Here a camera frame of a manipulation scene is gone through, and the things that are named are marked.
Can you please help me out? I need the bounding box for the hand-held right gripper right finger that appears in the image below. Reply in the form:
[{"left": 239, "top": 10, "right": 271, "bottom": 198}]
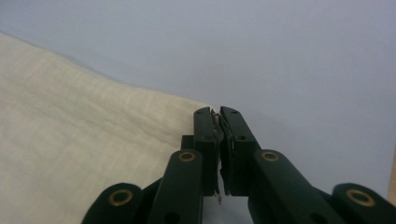
[{"left": 219, "top": 105, "right": 262, "bottom": 197}]

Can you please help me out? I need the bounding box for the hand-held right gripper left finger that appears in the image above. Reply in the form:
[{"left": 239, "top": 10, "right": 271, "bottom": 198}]
[{"left": 181, "top": 106, "right": 220, "bottom": 197}]

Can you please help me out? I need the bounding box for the cream cloth drawstring bag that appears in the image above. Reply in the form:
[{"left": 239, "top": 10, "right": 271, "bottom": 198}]
[{"left": 0, "top": 31, "right": 217, "bottom": 224}]

